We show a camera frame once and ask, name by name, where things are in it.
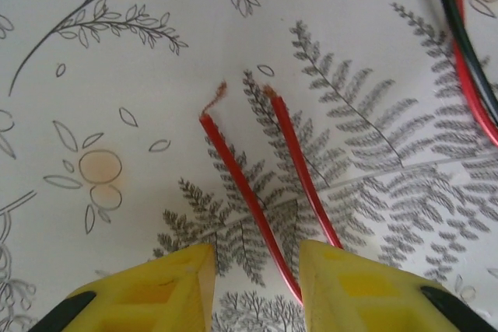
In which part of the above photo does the thin red cable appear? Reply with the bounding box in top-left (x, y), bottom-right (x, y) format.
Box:
top-left (262, 83), bottom-right (345, 250)
top-left (446, 0), bottom-right (498, 145)
top-left (198, 81), bottom-right (304, 306)

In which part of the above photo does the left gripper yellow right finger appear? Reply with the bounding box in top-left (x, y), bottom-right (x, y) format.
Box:
top-left (299, 239), bottom-right (498, 332)

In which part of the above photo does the floral print tablecloth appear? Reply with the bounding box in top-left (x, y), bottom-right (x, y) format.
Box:
top-left (0, 0), bottom-right (498, 332)

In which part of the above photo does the bundle of black cables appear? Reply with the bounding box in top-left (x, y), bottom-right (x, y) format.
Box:
top-left (461, 42), bottom-right (498, 115)

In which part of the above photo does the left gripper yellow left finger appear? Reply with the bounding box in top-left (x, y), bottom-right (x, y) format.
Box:
top-left (26, 243), bottom-right (217, 332)

